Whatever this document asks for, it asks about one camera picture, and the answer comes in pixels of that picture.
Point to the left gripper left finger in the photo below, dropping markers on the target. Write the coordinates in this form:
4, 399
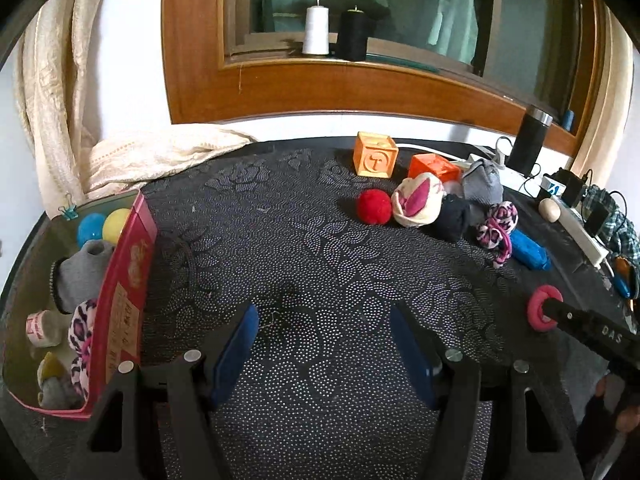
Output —
122, 439

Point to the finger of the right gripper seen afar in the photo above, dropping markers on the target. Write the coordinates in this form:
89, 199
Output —
593, 330

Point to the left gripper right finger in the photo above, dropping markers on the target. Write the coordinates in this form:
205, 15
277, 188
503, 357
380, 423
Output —
526, 437

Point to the pink ring toy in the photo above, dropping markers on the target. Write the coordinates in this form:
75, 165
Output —
536, 318

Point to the yellow ball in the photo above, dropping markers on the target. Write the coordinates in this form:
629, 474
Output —
114, 224

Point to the white pink sock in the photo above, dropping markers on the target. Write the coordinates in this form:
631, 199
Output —
417, 201

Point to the light orange toy cube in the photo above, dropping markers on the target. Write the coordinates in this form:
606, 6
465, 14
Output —
374, 155

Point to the person's right hand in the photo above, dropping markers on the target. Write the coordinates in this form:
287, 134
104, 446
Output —
611, 388

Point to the olive grey sock in box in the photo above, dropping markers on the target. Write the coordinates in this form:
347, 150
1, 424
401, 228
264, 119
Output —
56, 391

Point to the plaid cloth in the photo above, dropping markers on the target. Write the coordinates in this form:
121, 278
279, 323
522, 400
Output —
606, 218

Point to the white power strip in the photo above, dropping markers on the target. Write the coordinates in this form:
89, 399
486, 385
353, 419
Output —
593, 250

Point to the leopard sock in box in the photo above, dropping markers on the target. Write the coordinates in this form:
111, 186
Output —
79, 337

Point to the red cardboard box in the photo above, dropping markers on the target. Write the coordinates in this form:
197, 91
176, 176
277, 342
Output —
119, 308

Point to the blue cloth item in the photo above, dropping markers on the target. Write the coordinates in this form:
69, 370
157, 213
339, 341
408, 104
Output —
528, 252

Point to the beige egg-shaped object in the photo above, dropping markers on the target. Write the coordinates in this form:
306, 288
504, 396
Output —
550, 210

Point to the pink leopard sock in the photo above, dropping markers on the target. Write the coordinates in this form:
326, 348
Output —
494, 234

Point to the black rolled sock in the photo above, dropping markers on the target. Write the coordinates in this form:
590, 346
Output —
457, 219

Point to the blue ball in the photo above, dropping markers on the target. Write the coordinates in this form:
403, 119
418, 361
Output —
90, 228

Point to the grey rolled sock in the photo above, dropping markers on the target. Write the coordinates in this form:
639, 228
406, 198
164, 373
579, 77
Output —
481, 183

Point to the black thermos bottle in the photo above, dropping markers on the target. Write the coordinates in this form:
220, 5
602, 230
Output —
529, 141

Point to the teal binder clip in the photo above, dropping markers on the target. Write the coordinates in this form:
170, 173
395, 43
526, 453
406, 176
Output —
68, 209

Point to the red pompom ball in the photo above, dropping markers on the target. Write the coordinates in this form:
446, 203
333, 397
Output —
374, 208

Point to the cream lace curtain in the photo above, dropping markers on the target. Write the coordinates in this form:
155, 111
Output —
91, 96

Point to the dark orange toy cube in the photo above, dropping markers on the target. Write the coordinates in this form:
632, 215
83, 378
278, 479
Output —
435, 164

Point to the wooden window frame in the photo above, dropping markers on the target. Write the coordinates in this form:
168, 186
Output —
479, 63

